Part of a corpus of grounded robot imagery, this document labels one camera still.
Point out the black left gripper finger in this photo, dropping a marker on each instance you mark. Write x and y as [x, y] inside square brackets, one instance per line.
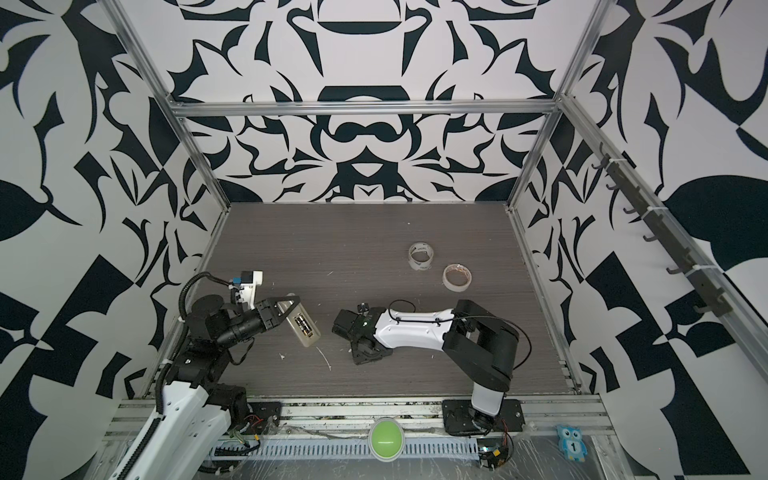
[276, 300]
[289, 311]

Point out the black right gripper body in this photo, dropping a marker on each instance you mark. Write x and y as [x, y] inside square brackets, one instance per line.
[360, 356]

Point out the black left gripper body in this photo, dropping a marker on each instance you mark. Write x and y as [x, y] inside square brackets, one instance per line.
[264, 314]

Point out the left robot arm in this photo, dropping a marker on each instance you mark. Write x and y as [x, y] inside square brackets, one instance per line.
[193, 408]

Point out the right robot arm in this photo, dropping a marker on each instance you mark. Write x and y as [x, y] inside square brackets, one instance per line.
[479, 343]

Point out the green round button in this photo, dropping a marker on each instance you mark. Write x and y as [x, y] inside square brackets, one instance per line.
[386, 440]

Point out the large clear printed tape roll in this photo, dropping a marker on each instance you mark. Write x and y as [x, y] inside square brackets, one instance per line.
[420, 256]

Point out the small white orange tape roll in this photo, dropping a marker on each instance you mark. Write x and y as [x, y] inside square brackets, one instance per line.
[456, 277]

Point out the blue owl figurine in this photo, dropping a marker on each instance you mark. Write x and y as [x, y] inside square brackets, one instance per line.
[571, 444]

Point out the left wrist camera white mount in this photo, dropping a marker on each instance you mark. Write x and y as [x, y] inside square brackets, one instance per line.
[243, 289]

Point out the white slotted cable duct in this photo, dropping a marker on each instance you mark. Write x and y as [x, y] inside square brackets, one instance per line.
[348, 449]

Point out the black wall hook rack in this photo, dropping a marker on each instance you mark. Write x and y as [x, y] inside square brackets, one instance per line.
[666, 230]

